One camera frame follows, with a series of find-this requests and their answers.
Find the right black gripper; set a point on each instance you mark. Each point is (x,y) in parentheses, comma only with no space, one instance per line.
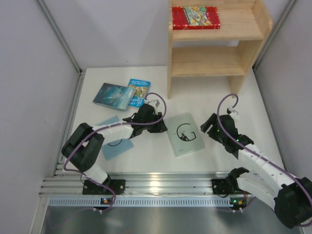
(213,126)

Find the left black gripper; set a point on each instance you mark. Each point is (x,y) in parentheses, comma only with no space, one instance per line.
(154,121)

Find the pale green Great Gatsby book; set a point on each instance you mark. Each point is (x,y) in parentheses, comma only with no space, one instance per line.
(183,135)

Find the red illustrated book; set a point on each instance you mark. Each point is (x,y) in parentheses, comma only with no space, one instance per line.
(195,18)

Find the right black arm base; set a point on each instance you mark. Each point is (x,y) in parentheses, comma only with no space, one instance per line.
(222,187)

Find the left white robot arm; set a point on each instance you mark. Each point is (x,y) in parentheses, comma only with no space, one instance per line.
(83,147)

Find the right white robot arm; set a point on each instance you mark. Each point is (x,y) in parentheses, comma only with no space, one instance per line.
(288,196)

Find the bright blue illustrated book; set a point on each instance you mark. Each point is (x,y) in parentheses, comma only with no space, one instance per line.
(142,88)

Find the dark blue ocean book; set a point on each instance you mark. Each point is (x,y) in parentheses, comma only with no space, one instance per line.
(114,96)

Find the light blue Gatsby book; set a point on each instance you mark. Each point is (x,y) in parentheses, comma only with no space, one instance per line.
(112,145)

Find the wooden two-tier shelf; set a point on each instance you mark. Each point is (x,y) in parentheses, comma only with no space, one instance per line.
(229,51)

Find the right aluminium frame post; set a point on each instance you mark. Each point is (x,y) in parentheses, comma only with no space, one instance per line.
(276,28)

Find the aluminium frame post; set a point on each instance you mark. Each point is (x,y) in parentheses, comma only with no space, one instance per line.
(276,28)
(43,7)

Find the aluminium mounting rail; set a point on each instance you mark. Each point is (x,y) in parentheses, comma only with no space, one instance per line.
(169,175)

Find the slotted grey cable duct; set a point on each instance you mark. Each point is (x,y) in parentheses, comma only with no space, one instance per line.
(147,202)

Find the left aluminium frame post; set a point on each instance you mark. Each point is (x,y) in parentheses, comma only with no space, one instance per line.
(43,7)

